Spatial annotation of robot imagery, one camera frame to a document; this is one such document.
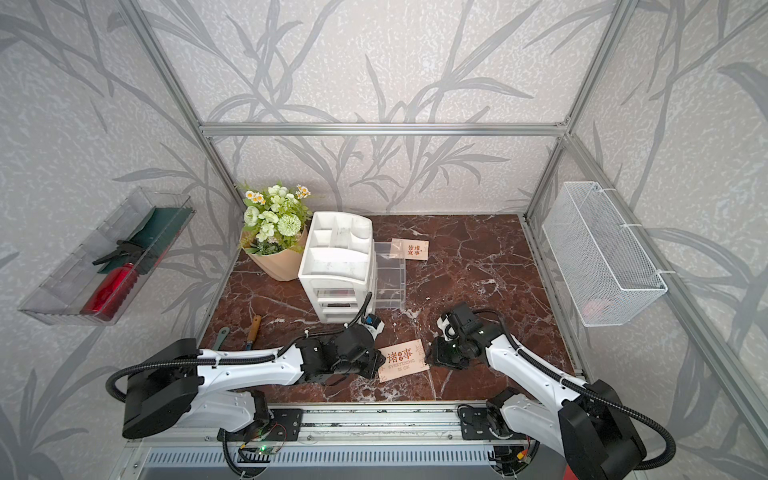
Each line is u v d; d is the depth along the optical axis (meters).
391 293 0.99
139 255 0.65
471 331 0.64
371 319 0.74
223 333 0.89
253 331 0.89
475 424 0.73
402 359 0.85
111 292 0.58
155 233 0.73
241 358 0.50
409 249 1.12
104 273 0.65
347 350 0.62
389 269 0.94
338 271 0.81
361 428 0.75
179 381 0.41
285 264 0.91
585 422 0.40
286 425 0.73
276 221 0.81
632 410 0.39
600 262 0.63
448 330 0.76
